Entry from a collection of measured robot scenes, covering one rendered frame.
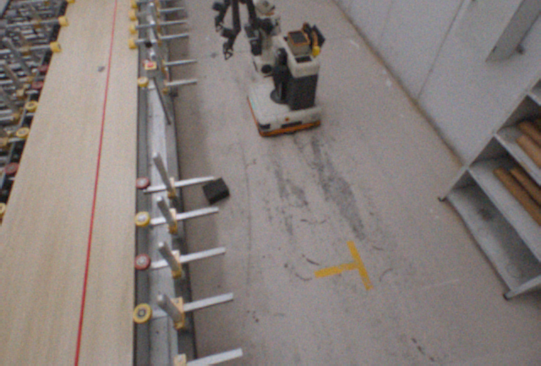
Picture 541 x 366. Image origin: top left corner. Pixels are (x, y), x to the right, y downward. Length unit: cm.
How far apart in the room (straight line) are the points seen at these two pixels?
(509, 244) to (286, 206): 175
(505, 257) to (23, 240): 319
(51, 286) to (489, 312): 279
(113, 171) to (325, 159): 195
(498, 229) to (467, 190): 38
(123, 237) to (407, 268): 207
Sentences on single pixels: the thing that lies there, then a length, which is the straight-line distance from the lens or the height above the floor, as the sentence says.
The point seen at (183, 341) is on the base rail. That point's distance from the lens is 185.
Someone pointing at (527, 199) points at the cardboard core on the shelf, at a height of 59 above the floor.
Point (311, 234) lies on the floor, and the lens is 278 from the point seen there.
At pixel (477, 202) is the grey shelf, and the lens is 327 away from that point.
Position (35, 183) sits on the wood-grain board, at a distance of 238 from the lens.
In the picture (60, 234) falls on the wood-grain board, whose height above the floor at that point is 90.
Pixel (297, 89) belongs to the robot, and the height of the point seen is 57.
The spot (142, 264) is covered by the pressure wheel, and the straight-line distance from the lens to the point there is 180.
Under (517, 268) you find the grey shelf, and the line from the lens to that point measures 311.
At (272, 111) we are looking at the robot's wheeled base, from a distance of 324.
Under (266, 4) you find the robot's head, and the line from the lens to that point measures 274.
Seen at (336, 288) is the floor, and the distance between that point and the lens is 265.
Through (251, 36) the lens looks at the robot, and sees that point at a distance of 286.
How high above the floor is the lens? 249
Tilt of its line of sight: 52 degrees down
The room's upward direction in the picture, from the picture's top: 1 degrees counter-clockwise
